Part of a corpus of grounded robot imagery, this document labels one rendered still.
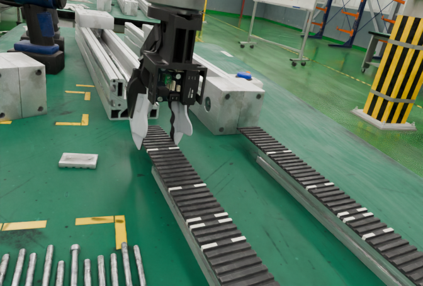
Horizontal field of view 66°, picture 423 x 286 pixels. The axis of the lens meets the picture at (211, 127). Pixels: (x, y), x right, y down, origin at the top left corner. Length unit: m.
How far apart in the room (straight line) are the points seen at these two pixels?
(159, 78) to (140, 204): 0.16
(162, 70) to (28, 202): 0.23
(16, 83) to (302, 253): 0.53
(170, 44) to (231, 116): 0.28
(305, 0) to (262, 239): 5.93
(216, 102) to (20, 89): 0.35
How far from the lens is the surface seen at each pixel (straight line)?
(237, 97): 0.64
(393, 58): 3.85
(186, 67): 0.42
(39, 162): 0.53
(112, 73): 0.67
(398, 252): 0.44
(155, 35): 0.47
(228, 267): 0.33
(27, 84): 0.66
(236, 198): 0.47
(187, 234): 0.39
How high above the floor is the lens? 1.05
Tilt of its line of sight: 23 degrees down
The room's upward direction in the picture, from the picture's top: 10 degrees clockwise
